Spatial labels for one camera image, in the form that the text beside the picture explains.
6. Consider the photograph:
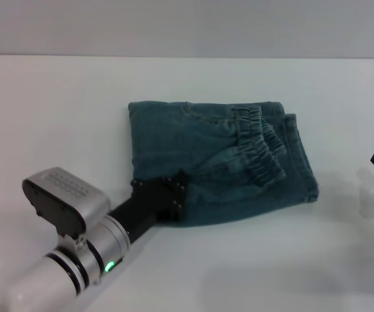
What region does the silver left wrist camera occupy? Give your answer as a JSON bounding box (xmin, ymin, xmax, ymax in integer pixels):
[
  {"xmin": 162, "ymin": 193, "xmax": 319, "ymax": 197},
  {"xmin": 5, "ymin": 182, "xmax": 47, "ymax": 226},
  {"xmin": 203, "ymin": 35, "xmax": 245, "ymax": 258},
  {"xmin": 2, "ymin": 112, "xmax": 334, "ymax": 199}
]
[{"xmin": 21, "ymin": 166, "xmax": 111, "ymax": 242}]

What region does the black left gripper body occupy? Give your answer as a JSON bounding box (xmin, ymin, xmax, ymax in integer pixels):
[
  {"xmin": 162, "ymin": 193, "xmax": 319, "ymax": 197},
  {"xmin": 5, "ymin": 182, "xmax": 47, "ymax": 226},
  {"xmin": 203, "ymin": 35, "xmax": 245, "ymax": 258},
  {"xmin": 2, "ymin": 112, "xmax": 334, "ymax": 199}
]
[{"xmin": 106, "ymin": 177, "xmax": 175, "ymax": 244}]

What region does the blue denim shorts cartoon print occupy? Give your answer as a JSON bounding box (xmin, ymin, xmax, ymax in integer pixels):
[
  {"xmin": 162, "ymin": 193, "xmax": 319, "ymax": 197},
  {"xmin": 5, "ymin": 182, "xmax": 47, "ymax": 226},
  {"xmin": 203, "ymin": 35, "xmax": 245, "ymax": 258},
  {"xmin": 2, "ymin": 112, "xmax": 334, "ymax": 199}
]
[{"xmin": 127, "ymin": 101, "xmax": 321, "ymax": 228}]

